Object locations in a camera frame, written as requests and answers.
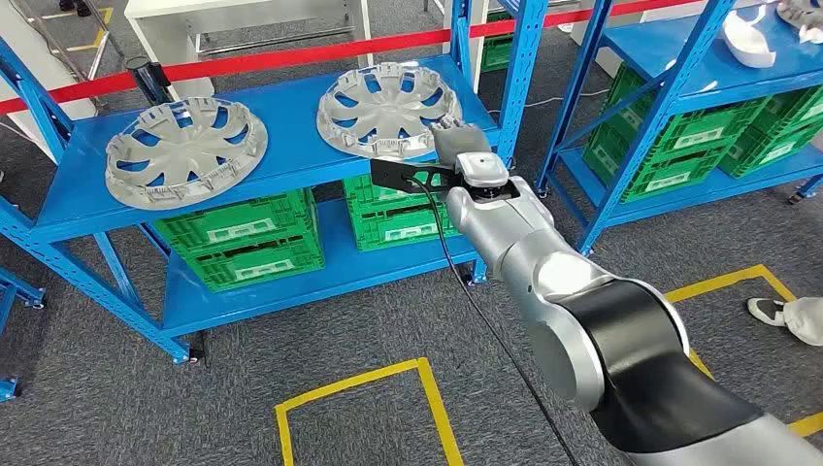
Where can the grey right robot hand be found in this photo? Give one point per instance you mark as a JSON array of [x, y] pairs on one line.
[[460, 141]]

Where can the grey plastic wheel cover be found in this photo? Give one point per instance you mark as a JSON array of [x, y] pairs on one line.
[[186, 151], [386, 96]]

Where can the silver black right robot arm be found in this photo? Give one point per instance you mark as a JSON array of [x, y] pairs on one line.
[[514, 225]]

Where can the blue metal shelf rack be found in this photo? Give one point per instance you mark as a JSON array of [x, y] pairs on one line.
[[707, 64], [296, 141], [26, 291]]

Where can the white moulded part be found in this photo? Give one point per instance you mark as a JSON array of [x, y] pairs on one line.
[[749, 45]]

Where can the grey moulded part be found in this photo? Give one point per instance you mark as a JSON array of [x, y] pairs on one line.
[[804, 19]]

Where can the red barrier belt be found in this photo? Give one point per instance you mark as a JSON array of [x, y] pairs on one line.
[[257, 62]]

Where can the white cabinet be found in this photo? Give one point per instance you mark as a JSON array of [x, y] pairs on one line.
[[32, 58]]

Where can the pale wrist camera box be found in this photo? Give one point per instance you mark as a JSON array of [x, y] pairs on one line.
[[482, 168]]

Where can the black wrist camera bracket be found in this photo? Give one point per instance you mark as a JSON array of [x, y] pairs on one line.
[[392, 175]]

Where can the black belt stanchion post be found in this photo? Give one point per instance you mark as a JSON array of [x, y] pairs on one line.
[[149, 80]]

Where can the metal tube frame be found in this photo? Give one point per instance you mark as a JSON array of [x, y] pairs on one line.
[[96, 63]]

